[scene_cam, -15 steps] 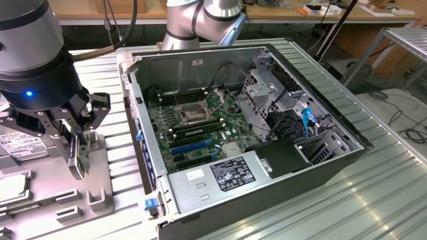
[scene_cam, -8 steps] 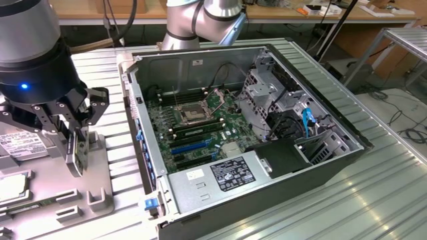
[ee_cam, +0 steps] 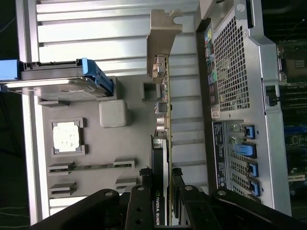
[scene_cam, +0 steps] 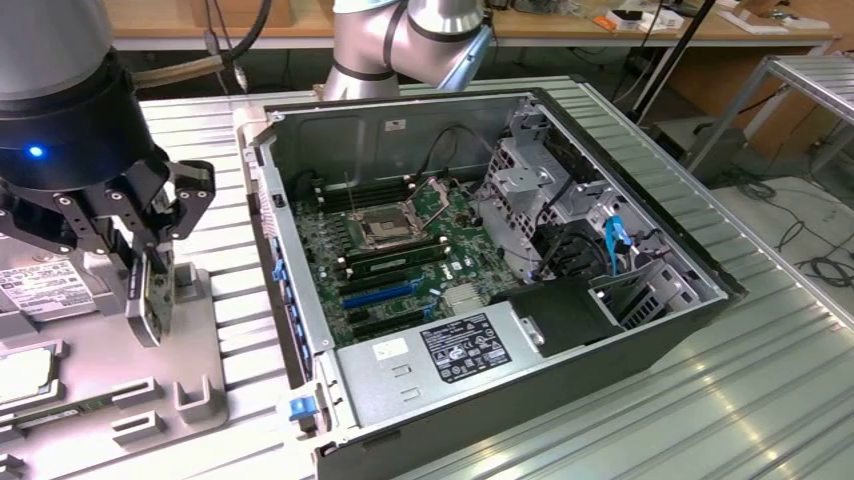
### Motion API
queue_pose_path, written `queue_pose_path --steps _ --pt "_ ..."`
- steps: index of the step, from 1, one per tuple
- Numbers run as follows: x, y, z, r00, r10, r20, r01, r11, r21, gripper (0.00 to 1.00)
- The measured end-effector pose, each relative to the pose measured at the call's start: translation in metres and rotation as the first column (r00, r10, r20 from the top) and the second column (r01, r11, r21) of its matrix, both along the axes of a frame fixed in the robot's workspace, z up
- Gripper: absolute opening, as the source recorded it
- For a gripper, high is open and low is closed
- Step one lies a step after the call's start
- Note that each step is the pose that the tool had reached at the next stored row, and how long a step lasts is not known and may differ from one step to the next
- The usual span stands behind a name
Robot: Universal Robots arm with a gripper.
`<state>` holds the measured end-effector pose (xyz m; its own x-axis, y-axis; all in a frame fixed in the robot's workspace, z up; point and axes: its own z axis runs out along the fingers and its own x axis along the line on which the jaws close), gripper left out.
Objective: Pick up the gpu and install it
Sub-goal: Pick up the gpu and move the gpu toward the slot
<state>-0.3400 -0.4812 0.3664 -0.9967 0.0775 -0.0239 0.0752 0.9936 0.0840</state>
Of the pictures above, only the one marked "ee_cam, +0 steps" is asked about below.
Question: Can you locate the silver CPU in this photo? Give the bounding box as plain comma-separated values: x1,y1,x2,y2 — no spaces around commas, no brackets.
52,122,81,154

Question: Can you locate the blue plastic disk carrier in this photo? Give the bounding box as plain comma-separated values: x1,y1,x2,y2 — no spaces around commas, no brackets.
0,57,114,98

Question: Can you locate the black open PC case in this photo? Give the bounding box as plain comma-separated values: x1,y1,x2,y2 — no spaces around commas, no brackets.
194,0,307,216

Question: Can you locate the silver hard disk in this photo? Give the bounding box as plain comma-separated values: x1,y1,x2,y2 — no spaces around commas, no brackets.
0,61,96,103

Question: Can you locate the grey parts rack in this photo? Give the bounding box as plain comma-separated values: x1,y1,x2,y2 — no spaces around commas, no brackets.
35,76,172,201

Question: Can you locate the blue card retention clip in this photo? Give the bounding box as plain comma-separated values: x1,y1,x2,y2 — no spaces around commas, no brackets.
249,179,261,198
244,124,255,139
248,162,259,178
234,143,257,160

